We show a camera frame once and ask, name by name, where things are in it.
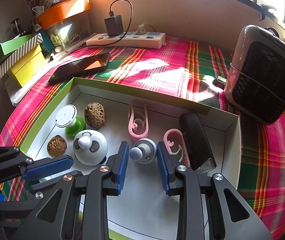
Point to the white plug adapter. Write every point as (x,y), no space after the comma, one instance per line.
(141,30)

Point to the orange planter box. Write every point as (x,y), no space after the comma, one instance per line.
(61,11)

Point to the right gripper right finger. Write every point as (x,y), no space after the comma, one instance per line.
(207,202)

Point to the small usb plug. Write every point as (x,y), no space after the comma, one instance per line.
(219,82)

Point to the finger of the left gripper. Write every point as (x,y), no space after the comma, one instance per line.
(54,183)
(48,166)

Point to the white knob suction hook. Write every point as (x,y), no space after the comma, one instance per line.
(143,151)

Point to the white power strip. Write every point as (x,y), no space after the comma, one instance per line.
(131,39)

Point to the brown walnut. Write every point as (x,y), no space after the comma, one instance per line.
(95,115)
(57,146)

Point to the black smartphone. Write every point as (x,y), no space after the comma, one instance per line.
(82,67)

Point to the pink clip holder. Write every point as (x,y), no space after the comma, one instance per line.
(138,125)
(175,145)

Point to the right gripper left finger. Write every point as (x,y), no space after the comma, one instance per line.
(56,215)

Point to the pink black mini heater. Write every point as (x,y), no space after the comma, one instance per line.
(256,79)

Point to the white panda toy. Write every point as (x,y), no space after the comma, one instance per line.
(90,147)

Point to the striped gift box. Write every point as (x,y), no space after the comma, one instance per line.
(19,53)

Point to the black silver bike light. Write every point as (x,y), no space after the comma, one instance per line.
(199,151)

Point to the green cardboard box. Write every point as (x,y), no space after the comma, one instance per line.
(8,47)

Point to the green white cardboard tray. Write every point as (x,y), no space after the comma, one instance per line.
(142,210)

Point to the pink plaid bed sheet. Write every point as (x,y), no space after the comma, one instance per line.
(184,69)

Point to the green white thread spool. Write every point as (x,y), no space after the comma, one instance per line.
(67,118)

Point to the yellow cardboard box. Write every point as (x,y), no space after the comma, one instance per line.
(26,67)

